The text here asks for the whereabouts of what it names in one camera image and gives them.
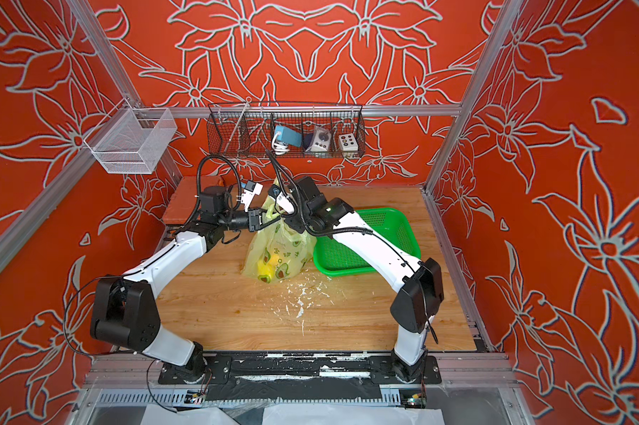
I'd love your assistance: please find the yellow pear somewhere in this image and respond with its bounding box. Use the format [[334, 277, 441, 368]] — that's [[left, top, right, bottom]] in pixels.
[[257, 255, 280, 283]]

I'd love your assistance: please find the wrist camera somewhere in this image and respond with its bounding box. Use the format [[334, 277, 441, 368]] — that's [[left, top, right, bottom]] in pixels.
[[240, 181, 263, 212], [270, 187, 296, 214]]

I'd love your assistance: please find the yellow plastic bag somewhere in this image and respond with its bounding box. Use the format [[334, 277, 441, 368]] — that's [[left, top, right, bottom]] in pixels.
[[242, 180, 317, 283]]

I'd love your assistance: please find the green plastic basket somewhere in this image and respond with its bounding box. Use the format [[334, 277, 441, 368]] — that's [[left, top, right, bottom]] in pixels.
[[313, 207, 420, 277]]

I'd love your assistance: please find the clear wire basket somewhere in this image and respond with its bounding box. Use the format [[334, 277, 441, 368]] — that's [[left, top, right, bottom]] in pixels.
[[85, 109, 177, 175]]

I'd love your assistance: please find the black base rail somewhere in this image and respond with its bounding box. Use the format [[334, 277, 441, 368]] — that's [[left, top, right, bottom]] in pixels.
[[158, 352, 442, 405]]

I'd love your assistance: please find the white round socket box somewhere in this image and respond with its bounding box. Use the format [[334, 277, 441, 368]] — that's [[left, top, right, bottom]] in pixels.
[[303, 126, 332, 155]]

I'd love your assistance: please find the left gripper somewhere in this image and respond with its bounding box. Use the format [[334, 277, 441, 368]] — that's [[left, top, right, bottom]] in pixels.
[[218, 206, 282, 237]]

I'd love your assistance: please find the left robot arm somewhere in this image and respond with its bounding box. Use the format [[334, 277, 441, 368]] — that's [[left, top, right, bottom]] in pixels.
[[90, 182, 264, 383]]

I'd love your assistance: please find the orange tool case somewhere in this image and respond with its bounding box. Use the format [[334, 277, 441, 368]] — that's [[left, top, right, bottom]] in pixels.
[[162, 176, 198, 226]]

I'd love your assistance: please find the blue white device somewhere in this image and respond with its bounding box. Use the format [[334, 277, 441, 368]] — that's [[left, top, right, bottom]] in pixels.
[[271, 125, 303, 155]]

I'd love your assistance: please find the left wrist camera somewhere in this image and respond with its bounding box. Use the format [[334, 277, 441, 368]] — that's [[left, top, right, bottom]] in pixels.
[[240, 181, 263, 212]]

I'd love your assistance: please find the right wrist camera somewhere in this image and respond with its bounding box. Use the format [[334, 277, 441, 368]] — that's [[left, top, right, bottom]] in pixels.
[[270, 187, 296, 214]]

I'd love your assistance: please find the white button box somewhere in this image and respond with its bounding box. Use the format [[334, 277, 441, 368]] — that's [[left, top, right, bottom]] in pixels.
[[337, 133, 359, 156]]

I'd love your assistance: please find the black wire wall basket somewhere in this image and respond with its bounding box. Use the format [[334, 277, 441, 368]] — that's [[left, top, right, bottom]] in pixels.
[[206, 101, 366, 159]]

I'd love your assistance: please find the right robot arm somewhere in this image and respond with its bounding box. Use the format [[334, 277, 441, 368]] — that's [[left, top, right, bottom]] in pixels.
[[280, 177, 444, 384]]

